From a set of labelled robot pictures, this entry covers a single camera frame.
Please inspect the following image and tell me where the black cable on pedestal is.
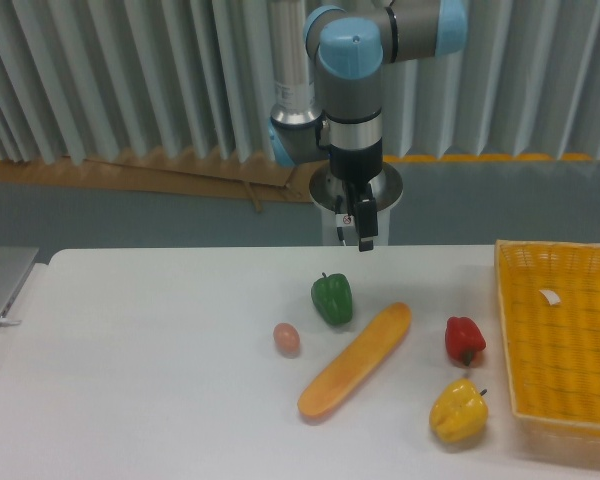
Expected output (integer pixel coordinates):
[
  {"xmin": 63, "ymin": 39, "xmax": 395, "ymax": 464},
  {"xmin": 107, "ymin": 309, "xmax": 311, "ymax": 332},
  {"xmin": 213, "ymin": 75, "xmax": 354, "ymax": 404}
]
[{"xmin": 335, "ymin": 195, "xmax": 350, "ymax": 247}]

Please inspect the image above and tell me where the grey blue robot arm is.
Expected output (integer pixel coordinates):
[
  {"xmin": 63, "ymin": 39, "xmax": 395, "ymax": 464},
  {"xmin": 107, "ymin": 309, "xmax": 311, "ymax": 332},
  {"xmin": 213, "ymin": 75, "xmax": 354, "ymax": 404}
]
[{"xmin": 267, "ymin": 1, "xmax": 468, "ymax": 252}]

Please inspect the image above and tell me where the yellow woven basket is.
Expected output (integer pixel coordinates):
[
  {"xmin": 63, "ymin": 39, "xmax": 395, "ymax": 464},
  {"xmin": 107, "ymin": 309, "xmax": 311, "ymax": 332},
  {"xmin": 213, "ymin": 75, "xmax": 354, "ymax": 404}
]
[{"xmin": 494, "ymin": 240, "xmax": 600, "ymax": 437}]

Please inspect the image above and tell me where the brown cardboard sheet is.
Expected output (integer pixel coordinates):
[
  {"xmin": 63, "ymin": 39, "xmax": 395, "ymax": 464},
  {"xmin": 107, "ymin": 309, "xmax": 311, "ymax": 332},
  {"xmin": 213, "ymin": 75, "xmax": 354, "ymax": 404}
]
[{"xmin": 0, "ymin": 148, "xmax": 323, "ymax": 212}]

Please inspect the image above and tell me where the white laptop cable plug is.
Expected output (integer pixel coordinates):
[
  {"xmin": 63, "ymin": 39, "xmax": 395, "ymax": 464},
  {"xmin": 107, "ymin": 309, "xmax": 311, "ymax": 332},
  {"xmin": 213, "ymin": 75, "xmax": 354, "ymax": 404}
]
[{"xmin": 0, "ymin": 318, "xmax": 22, "ymax": 327}]

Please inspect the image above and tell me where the white paper tag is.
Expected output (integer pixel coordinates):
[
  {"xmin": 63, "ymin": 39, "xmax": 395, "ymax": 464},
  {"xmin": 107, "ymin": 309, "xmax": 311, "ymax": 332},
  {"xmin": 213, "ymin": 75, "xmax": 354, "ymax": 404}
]
[{"xmin": 539, "ymin": 289, "xmax": 561, "ymax": 306}]

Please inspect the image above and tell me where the brown egg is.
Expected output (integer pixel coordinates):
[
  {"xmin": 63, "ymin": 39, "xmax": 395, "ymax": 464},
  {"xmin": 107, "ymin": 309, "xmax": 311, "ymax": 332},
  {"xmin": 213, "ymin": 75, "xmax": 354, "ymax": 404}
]
[{"xmin": 273, "ymin": 323, "xmax": 300, "ymax": 357}]

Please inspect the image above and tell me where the yellow bell pepper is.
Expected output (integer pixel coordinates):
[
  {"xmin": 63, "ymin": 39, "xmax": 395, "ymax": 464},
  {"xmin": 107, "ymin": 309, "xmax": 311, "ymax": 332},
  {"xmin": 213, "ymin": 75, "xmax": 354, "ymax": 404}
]
[{"xmin": 429, "ymin": 378, "xmax": 489, "ymax": 443}]

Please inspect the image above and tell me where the red bell pepper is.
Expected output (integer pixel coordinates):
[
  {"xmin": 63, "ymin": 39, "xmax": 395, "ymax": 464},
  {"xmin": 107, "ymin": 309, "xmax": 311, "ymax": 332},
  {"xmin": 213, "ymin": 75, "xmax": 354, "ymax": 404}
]
[{"xmin": 445, "ymin": 316, "xmax": 487, "ymax": 366}]

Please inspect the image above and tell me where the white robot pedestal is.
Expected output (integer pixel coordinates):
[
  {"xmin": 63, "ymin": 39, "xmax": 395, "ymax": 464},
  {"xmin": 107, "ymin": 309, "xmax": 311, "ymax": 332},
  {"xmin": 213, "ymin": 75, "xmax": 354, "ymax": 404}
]
[{"xmin": 309, "ymin": 163, "xmax": 403, "ymax": 246}]

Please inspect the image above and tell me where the green bell pepper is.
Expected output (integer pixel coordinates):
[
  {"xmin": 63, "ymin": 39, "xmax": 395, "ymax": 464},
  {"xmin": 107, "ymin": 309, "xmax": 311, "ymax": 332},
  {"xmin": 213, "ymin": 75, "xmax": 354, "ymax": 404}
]
[{"xmin": 311, "ymin": 273, "xmax": 353, "ymax": 326}]

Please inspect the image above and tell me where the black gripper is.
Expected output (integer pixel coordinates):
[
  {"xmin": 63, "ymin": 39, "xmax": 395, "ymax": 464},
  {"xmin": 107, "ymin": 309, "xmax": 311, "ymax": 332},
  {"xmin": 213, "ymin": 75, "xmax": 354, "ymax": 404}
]
[{"xmin": 329, "ymin": 141, "xmax": 383, "ymax": 252}]

